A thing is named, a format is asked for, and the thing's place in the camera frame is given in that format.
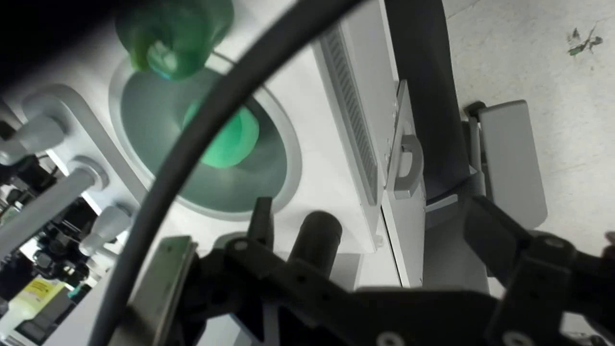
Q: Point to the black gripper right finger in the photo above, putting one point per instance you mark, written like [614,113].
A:
[545,279]

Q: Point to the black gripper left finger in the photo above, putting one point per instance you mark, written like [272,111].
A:
[182,290]

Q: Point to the green toy bell pepper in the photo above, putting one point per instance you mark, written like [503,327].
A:
[174,36]

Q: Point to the grey toy faucet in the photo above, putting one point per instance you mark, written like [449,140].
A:
[57,165]

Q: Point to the white toy kitchen unit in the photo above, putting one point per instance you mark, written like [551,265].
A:
[337,135]

